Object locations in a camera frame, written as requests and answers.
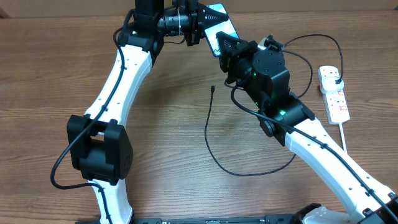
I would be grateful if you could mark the black Galaxy smartphone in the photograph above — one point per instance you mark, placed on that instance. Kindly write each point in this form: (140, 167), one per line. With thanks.
(225, 31)

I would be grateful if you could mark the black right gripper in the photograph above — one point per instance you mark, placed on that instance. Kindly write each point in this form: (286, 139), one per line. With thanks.
(230, 58)

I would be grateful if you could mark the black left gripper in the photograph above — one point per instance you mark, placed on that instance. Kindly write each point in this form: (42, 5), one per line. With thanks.
(199, 22)

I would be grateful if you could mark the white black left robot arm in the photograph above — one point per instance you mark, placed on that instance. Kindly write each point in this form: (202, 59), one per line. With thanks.
(98, 142)

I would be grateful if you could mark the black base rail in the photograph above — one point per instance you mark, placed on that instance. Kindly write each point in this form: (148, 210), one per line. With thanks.
(268, 219)

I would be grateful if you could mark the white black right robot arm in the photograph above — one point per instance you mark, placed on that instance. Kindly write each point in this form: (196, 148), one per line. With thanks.
(260, 71)

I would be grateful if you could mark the white power strip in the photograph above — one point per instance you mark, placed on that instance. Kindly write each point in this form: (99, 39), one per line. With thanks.
(335, 103)

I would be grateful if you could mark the white charger plug adapter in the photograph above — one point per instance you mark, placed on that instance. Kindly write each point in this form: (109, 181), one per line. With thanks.
(330, 85)

